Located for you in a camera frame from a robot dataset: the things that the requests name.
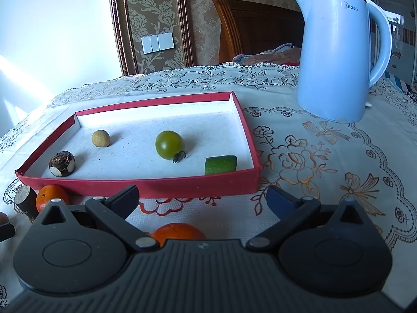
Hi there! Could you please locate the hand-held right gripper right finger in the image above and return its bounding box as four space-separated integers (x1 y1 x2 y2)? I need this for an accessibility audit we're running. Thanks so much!
246 186 372 252

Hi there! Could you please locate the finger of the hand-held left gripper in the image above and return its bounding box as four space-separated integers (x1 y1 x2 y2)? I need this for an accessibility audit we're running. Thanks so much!
0 223 16 242

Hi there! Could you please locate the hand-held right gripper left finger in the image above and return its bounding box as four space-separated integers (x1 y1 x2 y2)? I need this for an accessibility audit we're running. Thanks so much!
39 185 160 252

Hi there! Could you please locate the dark sugarcane piece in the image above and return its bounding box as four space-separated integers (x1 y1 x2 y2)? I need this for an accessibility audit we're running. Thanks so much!
14 184 40 222

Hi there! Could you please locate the red cardboard box tray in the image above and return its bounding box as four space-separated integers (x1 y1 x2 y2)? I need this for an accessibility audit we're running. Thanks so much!
15 91 262 199

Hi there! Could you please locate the orange mandarin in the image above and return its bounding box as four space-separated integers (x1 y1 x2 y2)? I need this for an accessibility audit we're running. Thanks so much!
35 184 70 213
150 222 206 248

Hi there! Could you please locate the green cucumber piece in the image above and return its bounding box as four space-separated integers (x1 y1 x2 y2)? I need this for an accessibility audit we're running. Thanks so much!
205 155 238 175

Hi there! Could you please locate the green tomato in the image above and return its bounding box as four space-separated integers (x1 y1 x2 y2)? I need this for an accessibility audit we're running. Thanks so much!
155 130 187 164

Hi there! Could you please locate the dark water chestnut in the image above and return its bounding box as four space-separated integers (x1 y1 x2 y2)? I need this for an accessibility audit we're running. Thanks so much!
49 151 76 177

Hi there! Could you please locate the crumpled blanket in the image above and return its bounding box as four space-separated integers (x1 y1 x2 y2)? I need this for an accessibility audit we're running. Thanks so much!
232 43 302 66

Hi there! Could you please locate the light blue electric kettle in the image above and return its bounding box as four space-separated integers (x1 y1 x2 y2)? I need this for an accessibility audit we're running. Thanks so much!
294 0 392 124

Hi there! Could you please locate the red white blue striped cloth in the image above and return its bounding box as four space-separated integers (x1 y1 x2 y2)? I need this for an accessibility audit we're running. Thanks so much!
388 72 417 96

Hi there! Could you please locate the brown wooden bed headboard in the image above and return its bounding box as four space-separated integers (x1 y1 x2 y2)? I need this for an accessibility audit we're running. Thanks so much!
212 0 305 64

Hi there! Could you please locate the white wall light switch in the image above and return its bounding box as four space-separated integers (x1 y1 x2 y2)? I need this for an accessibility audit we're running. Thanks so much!
141 33 174 54

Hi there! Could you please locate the wooden wall moulding frame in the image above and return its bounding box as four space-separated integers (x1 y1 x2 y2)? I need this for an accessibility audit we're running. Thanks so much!
107 0 196 76

